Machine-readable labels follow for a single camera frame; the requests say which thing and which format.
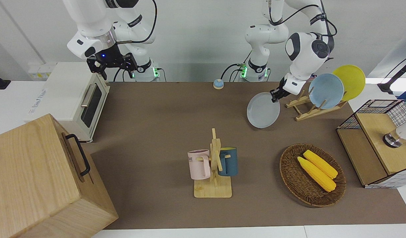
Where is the white light bulb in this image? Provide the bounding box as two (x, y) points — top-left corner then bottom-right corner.
(383, 117), (406, 148)

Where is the gray plate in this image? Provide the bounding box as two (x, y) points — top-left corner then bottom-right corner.
(247, 92), (281, 129)

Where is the brown wicker basket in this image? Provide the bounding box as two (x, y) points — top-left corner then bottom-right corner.
(279, 143), (347, 208)

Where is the brown table mat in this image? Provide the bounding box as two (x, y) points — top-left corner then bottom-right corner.
(81, 82), (406, 230)

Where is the wooden plate rack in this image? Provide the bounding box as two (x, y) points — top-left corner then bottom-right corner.
(285, 89), (348, 122)

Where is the yellow corn cob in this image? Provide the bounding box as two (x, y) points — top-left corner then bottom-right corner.
(297, 156), (337, 192)
(303, 150), (339, 180)

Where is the yellow plate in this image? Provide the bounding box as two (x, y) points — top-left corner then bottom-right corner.
(332, 65), (366, 101)

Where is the wooden mug tree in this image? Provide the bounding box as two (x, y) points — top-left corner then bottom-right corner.
(193, 128), (233, 199)

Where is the black left base cable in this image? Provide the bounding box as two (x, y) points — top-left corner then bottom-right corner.
(221, 50), (254, 82)

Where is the wooden box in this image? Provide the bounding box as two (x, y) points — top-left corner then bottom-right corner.
(0, 113), (119, 238)

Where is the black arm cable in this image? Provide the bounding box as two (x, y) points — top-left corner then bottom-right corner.
(115, 0), (157, 44)
(268, 0), (338, 37)

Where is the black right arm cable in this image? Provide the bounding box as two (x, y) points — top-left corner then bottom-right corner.
(115, 0), (157, 44)

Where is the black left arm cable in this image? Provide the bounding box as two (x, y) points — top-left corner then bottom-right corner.
(268, 0), (338, 37)

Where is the white toaster oven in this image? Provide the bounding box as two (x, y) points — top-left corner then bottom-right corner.
(24, 62), (110, 143)

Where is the white power strip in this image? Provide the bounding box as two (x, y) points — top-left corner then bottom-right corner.
(28, 63), (57, 81)

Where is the light blue plate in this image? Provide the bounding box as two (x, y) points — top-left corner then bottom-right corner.
(308, 73), (345, 110)

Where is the dark blue mug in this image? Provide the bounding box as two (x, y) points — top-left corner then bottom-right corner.
(218, 147), (239, 177)

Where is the wire and wood shelf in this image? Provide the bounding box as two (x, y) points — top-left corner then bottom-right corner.
(336, 99), (406, 189)

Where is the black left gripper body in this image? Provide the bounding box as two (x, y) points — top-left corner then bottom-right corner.
(271, 77), (288, 100)

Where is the pink mug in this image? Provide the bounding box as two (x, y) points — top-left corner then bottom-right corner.
(187, 149), (212, 180)

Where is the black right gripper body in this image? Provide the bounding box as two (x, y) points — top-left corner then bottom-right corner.
(87, 44), (138, 72)

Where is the black box handle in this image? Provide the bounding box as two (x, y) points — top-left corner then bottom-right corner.
(65, 134), (91, 177)

